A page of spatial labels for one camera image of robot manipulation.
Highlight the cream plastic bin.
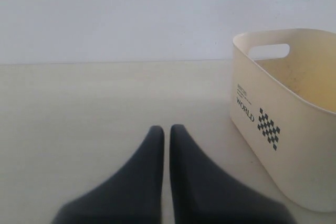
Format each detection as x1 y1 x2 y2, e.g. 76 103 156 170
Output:
230 28 335 212

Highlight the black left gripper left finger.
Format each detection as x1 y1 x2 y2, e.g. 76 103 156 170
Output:
52 125 164 223

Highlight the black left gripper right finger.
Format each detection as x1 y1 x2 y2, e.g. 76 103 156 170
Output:
170 124 285 223

